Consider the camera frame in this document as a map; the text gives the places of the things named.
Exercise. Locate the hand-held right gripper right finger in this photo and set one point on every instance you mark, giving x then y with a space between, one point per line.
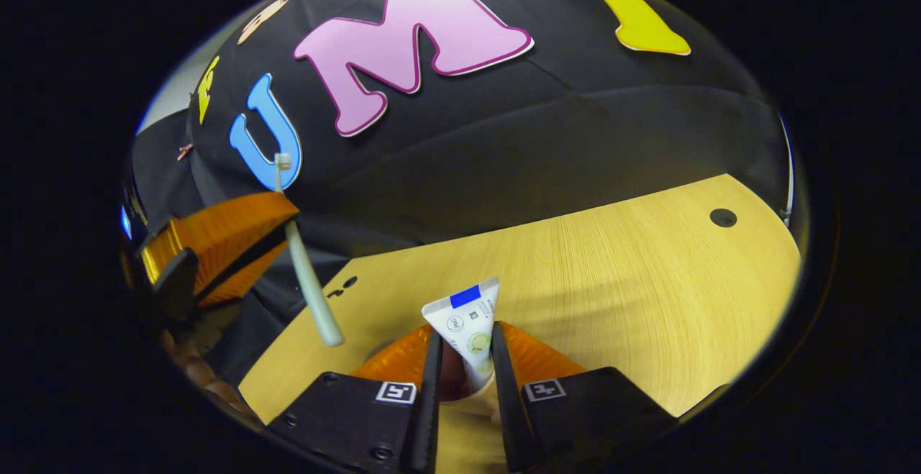
504 409

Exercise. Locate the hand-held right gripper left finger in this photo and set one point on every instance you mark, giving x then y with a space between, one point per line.
432 402

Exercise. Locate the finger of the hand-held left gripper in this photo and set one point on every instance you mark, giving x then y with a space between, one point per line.
237 276
223 233

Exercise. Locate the beige cup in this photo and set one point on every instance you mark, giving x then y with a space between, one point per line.
468 406

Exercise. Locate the pale blue toothbrush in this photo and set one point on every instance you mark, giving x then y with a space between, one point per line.
311 283

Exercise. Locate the white toothpaste tube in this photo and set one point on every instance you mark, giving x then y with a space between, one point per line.
468 323

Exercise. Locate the small copper clip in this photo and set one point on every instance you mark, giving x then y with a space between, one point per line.
185 151

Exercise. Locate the black desk grommet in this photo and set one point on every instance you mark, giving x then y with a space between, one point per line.
723 217
350 282

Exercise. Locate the black backdrop cloth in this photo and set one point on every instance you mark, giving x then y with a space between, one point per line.
575 121

